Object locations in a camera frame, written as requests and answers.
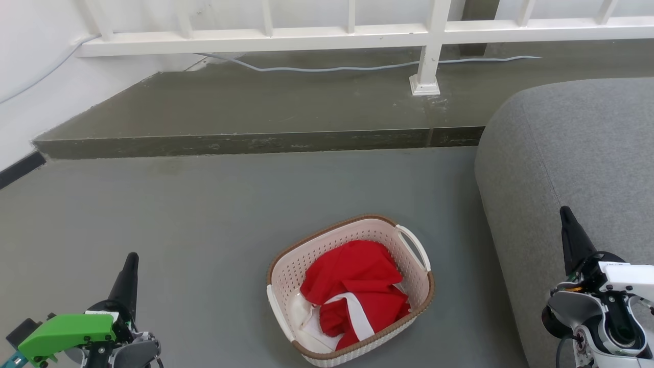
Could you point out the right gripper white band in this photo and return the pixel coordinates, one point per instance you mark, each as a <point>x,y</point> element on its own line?
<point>626,276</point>

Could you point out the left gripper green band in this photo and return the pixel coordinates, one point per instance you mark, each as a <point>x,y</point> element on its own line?
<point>66,329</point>

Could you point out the cream perforated laundry basket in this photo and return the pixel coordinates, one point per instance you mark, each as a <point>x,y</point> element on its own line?
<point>286,276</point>

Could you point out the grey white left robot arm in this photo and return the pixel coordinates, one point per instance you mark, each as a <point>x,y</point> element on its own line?
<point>137,353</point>

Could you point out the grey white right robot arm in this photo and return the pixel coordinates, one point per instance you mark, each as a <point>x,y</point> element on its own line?
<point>598,327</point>

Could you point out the grey fabric sofa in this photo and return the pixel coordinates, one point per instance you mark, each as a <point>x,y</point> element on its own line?
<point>587,153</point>

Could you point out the black baseboard strip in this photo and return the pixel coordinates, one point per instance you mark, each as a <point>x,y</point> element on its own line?
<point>20,169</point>

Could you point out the red garment with white stripe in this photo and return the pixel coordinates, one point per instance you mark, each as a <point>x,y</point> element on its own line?
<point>352,271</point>

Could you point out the white metal railing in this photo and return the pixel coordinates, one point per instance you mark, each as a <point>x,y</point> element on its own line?
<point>255,38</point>

